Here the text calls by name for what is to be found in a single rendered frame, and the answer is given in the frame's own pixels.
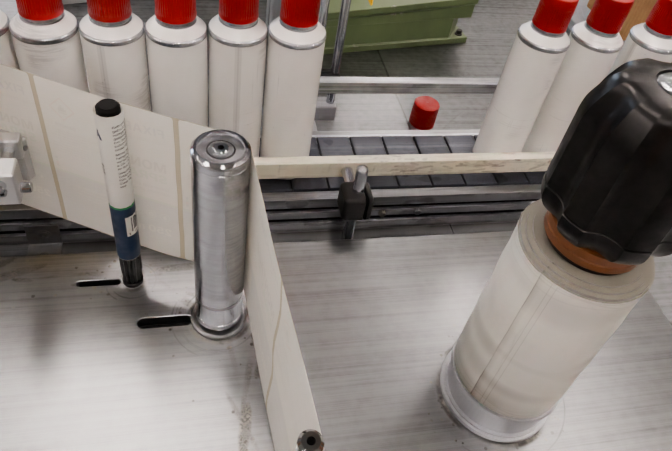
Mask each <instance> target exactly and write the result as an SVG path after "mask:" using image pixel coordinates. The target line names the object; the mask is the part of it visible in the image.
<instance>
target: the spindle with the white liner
mask: <svg viewBox="0 0 672 451"><path fill-rule="evenodd" d="M671 254H672V63H668V62H662V61H658V60H654V59H651V58H644V59H636V60H631V61H629V62H626V63H624V64H623V65H621V66H619V67H618V68H617V69H615V70H614V71H613V72H611V73H610V74H609V75H608V76H607V77H605V78H604V79H603V81H602V82H601V83H600V84H598V85H597V86H596V87H595V88H593V89H592V90H591V91H590V92H589V93H588V94H587V95H586V96H585V98H584V99H583V100H582V102H581V104H580V105H579V107H578V109H577V111H576V113H575V115H574V117H573V119H572V121H571V123H570V125H569V127H568V129H567V131H566V133H565V135H564V137H563V139H562V141H561V143H560V145H559V147H558V149H557V150H556V152H555V154H554V156H553V158H552V160H551V162H550V164H549V166H548V168H547V171H546V172H545V174H544V176H543V179H542V183H541V199H539V200H537V201H535V202H533V203H531V204H530V205H529V206H527V207H526V208H525V209H524V211H523V212H522V214H521V216H520V218H519V220H518V223H517V225H516V227H515V229H514V231H513V234H512V236H511V238H510V240H509V241H508V243H507V245H506V246H505V248H504V250H503V252H502V254H501V256H500V258H499V260H498V262H497V264H496V267H495V269H494V271H493V273H492V275H491V277H490V279H489V280H488V282H487V284H486V285H485V287H484V289H483V291H482V293H481V295H480V297H479V300H478V302H477V304H476V306H475V308H474V310H473V312H472V314H471V315H470V317H469V319H468V320H467V322H466V324H465V326H464V329H463V331H462V332H461V333H460V335H459V336H458V338H457V339H456V341H455V343H454V346H453V349H452V350H451V351H450V352H449V354H448V355H447V356H446V358H445V360H444V362H443V365H442V368H441V372H440V385H441V391H442V394H443V397H444V399H445V402H446V404H447V405H448V407H449V409H450V410H451V412H452V413H453V414H454V416H455V417H456V418H457V419H458V420H459V421H460V422H461V423H462V424H463V425H464V426H465V427H467V428H468V429H469V430H471V431H472V432H474V433H475V434H477V435H479V436H481V437H484V438H486V439H489V440H492V441H497V442H504V443H511V442H519V441H522V440H525V439H527V438H529V437H531V436H533V435H534V434H535V433H536V432H538V430H539V429H540V428H541V427H542V426H543V424H544V423H545V421H546V419H547V416H548V415H549V414H550V413H551V412H552V411H553V410H554V409H555V407H556V406H557V405H558V403H559V401H560V399H561V397H562V396H563V395H564V394H565V393H566V392H567V390H568V389H569V388H570V386H571V385H572V384H573V382H574V381H575V380H576V378H577V377H578V375H579V374H580V373H581V372H582V371H583V370H584V369H585V368H586V367H587V366H588V364H589V363H590V362H591V361H592V359H593V358H594V357H595V356H596V354H597V353H598V351H599V350H600V349H601V347H602V346H603V344H604V343H605V342H606V341H607V340H608V339H609V337H610V336H611V335H612V334H613V333H614V332H615V331H616V329H617V328H618V327H619V326H620V325H621V323H622V322H623V321H624V319H625V318H626V316H627V315H628V313H629V312H630V311H631V309H632V308H633V307H634V306H635V305H636V303H637V302H638V301H639V300H640V299H641V298H642V297H643V296H644V294H645V293H646V292H647V291H648V290H649V289H650V287H651V286H652V284H653V281H654V278H655V262H654V258H653V256H654V257H663V256H668V255H671Z"/></svg>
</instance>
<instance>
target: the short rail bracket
mask: <svg viewBox="0 0 672 451"><path fill-rule="evenodd" d="M368 172H369V170H368V167H367V166H365V165H359V166H358V167H357V168H356V172H355V177H354V181H353V182H343V183H341V185H340V189H339V194H338V199H337V203H338V207H339V211H340V215H341V218H342V219H343V220H345V223H344V227H343V232H342V236H341V240H343V239H353V235H354V231H355V226H356V222H357V220H362V219H364V220H367V219H369V218H370V216H371V212H372V208H373V205H374V197H373V194H372V191H371V188H370V185H369V183H368V182H366V180H367V176H368Z"/></svg>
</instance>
